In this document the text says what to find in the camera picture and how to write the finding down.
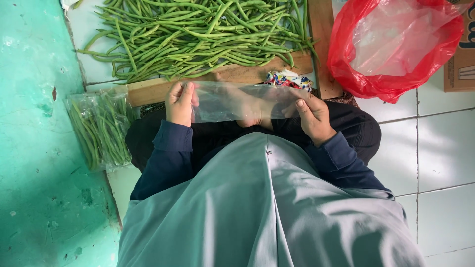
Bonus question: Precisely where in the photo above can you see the person's right hand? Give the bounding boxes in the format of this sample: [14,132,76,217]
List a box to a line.
[281,89,338,147]

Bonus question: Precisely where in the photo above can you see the person's left hand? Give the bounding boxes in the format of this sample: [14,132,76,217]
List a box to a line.
[165,80,200,128]

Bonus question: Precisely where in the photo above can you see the clear plastic bag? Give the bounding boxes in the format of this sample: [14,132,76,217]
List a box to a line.
[191,81,311,124]

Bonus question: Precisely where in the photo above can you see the black trousers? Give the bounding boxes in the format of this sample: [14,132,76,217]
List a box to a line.
[125,99,382,174]

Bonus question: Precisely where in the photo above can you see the colourful floral cloth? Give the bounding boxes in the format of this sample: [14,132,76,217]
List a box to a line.
[264,69,314,92]

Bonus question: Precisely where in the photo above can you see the person's bare foot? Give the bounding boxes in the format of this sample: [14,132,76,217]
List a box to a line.
[214,72,277,131]

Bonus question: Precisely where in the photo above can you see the pile of loose green beans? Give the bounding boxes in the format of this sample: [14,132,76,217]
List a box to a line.
[77,0,320,85]

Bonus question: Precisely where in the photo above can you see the red plastic bag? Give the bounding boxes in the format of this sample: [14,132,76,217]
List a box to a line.
[327,0,465,105]

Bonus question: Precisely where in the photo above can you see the short wooden plank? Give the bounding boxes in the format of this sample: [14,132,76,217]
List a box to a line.
[307,0,343,100]

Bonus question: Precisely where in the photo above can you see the packed bag of green beans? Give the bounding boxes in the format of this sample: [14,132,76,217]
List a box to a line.
[65,90,139,172]

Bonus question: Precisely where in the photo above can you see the bundle of clear plastic bags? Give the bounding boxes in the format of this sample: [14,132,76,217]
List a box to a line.
[350,5,451,77]

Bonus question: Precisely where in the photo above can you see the grey-green headscarf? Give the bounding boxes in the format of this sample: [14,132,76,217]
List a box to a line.
[117,131,427,267]

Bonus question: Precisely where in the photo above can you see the brown cardboard box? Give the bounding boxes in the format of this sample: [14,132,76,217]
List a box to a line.
[443,0,475,93]

